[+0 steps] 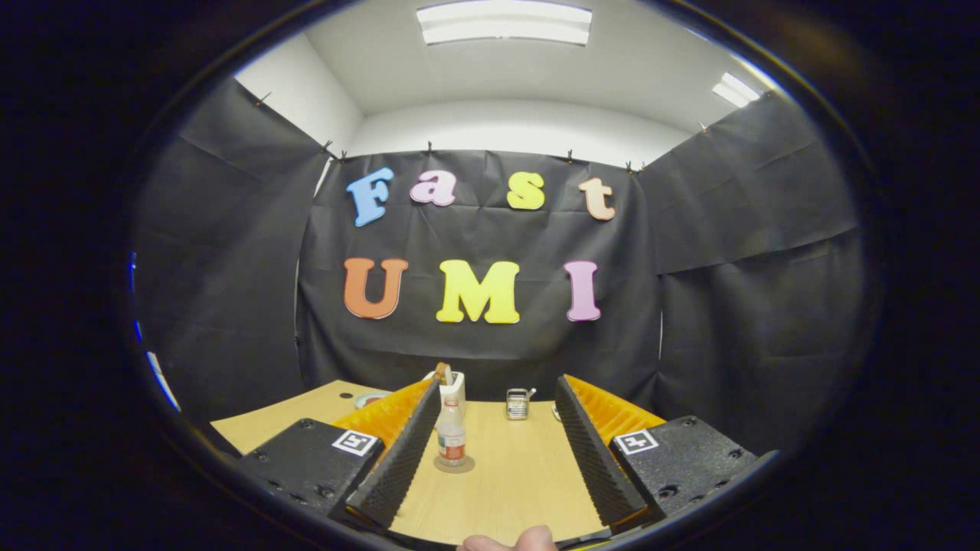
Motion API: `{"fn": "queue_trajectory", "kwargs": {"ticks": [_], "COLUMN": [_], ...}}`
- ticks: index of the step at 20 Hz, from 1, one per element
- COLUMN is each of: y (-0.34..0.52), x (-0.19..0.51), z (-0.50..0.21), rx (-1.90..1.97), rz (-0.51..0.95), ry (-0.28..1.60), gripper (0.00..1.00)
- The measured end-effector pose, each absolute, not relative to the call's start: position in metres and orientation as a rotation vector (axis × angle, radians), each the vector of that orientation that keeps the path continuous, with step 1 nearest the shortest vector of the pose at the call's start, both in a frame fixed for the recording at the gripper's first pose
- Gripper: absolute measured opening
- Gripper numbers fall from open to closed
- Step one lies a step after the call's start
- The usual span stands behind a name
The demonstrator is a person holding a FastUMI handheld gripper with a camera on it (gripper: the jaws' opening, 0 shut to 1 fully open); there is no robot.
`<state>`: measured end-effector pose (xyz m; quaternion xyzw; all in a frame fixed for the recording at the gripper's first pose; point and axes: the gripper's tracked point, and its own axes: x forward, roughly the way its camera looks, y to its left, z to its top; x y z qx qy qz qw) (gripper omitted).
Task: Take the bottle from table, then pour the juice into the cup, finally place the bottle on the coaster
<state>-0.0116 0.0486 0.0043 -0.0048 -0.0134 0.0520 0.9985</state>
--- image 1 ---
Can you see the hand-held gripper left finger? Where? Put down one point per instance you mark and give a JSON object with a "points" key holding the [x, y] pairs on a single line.
{"points": [[398, 459]]}

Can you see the small metal container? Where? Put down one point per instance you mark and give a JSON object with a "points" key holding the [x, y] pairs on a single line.
{"points": [[518, 405]]}

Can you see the round brown coaster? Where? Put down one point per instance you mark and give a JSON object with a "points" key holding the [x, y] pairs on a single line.
{"points": [[468, 464]]}

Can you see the pale green plate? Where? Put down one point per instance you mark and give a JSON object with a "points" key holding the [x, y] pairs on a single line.
{"points": [[364, 404]]}

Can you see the brown toast slice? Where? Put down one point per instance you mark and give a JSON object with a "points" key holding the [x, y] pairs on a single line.
{"points": [[443, 373]]}

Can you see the white toaster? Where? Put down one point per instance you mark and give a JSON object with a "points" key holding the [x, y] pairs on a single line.
{"points": [[458, 385]]}

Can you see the small ceiling light panel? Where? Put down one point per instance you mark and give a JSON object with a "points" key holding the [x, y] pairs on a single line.
{"points": [[735, 90]]}

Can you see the clear plastic juice bottle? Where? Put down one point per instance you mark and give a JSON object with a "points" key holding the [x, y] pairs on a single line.
{"points": [[452, 440]]}

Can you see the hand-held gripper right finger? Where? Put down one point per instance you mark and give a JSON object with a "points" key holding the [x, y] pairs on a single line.
{"points": [[593, 459]]}

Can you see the wooden table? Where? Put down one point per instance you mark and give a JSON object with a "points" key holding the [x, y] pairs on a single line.
{"points": [[521, 474]]}

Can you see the large ceiling light panel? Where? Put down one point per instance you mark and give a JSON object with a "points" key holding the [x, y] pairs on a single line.
{"points": [[505, 23]]}

